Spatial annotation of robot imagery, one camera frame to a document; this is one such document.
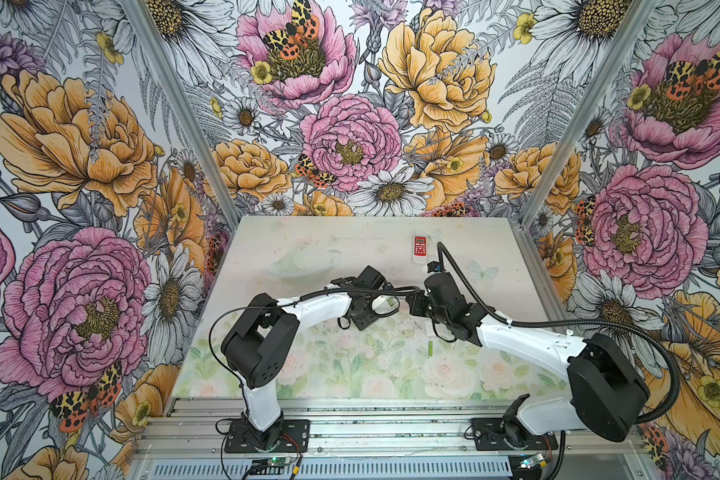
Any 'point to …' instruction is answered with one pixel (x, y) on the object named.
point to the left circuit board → (274, 462)
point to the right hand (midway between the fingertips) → (409, 306)
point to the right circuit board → (536, 460)
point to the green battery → (430, 348)
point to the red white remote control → (420, 249)
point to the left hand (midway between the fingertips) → (358, 318)
